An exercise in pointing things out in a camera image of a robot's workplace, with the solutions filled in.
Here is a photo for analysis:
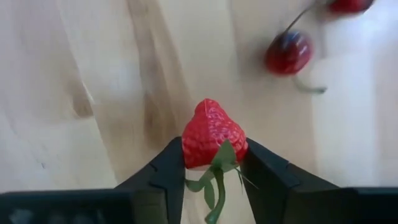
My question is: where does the red toy strawberry with leaves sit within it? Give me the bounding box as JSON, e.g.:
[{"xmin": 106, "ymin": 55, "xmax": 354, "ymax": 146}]
[{"xmin": 182, "ymin": 98, "xmax": 259, "ymax": 224}]

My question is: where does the dark red toy cherry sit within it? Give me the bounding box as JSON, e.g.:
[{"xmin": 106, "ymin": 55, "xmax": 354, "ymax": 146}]
[{"xmin": 264, "ymin": 7, "xmax": 327, "ymax": 95}]

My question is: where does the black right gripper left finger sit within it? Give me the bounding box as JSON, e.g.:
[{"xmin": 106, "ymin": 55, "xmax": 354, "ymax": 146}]
[{"xmin": 114, "ymin": 136, "xmax": 187, "ymax": 224}]

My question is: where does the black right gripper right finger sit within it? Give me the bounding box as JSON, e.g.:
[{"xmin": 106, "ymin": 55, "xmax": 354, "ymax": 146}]
[{"xmin": 239, "ymin": 138, "xmax": 343, "ymax": 224}]

